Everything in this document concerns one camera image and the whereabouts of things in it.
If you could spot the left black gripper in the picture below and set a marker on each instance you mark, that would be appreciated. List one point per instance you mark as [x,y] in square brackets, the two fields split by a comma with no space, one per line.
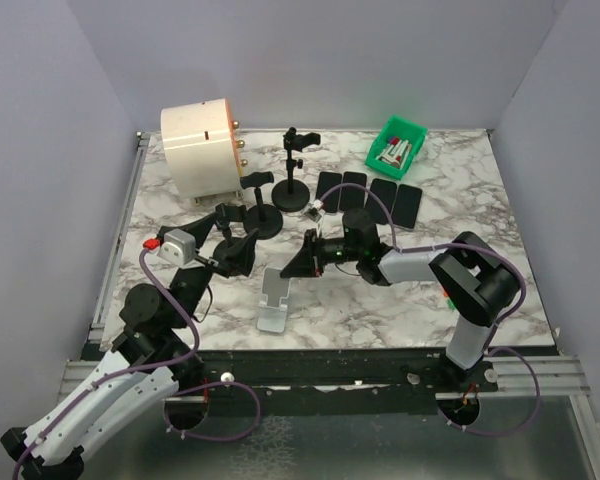
[239,258]

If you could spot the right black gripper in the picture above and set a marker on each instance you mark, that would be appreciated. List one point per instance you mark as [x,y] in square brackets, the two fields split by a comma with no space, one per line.
[306,264]

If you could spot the black phone stand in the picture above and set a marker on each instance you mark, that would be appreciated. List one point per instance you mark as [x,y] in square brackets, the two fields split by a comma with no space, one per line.
[264,217]
[292,195]

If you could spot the silver phone stand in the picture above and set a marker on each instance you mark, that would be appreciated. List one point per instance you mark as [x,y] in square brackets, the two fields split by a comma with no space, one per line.
[274,302]

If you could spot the purple edged black phone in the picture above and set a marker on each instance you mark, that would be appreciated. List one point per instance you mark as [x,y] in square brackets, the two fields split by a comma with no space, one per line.
[350,197]

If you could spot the silver edged black phone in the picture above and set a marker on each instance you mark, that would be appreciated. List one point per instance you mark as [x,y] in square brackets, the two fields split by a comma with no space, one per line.
[326,181]

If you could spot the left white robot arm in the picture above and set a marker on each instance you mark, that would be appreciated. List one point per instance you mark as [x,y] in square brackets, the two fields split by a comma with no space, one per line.
[155,356]

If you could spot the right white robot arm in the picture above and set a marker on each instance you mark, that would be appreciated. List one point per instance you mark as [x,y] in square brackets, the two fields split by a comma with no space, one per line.
[483,286]

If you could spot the cream cylindrical box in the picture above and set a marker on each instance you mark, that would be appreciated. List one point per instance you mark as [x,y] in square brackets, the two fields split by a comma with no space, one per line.
[201,149]

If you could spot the green plastic bin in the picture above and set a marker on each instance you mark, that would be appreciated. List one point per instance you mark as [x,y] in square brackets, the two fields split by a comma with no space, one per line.
[394,149]

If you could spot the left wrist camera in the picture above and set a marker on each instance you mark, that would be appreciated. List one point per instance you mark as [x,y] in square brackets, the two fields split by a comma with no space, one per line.
[176,247]

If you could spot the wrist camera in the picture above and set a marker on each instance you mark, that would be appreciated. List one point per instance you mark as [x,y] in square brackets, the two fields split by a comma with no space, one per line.
[176,247]
[315,212]

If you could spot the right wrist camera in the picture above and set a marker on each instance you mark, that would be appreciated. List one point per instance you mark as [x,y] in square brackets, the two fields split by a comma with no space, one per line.
[315,212]

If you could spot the black mounting rail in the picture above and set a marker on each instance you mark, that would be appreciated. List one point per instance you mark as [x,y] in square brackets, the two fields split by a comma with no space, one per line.
[239,383]

